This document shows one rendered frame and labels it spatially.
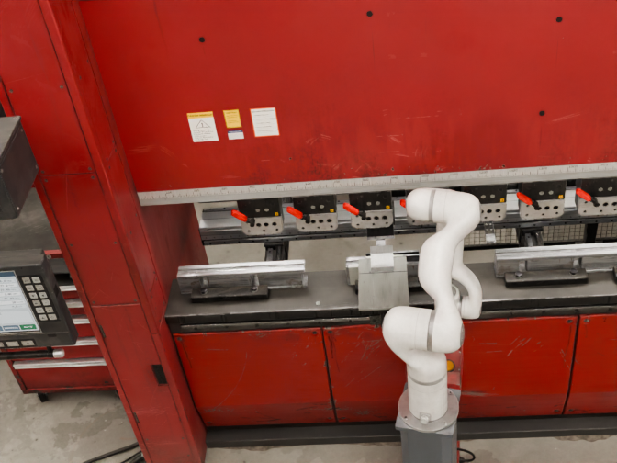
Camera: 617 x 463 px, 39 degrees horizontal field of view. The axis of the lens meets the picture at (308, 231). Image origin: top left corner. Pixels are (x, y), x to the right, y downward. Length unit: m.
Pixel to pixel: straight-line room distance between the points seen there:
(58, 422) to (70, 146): 1.90
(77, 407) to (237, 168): 1.82
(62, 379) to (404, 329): 2.18
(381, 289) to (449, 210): 0.65
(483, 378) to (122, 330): 1.45
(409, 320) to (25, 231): 1.93
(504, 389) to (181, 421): 1.34
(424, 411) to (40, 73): 1.53
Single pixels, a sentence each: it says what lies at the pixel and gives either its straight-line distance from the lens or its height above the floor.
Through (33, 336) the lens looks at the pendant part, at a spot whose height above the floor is 1.30.
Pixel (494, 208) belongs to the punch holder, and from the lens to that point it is 3.15.
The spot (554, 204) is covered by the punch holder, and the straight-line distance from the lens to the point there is 3.18.
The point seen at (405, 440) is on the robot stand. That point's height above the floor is 0.91.
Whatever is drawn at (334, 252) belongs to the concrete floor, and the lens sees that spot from 4.84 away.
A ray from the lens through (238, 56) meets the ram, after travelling 2.79.
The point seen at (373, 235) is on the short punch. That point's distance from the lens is 3.24.
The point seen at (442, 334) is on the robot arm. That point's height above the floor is 1.40.
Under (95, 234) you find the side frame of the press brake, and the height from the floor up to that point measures 1.39.
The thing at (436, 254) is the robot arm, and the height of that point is 1.50.
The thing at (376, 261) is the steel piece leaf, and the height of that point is 1.00.
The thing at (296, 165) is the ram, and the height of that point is 1.47.
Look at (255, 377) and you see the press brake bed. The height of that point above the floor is 0.49.
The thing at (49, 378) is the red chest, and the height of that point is 0.22.
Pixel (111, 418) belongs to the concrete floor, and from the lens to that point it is 4.33.
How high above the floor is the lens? 3.25
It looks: 41 degrees down
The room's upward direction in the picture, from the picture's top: 8 degrees counter-clockwise
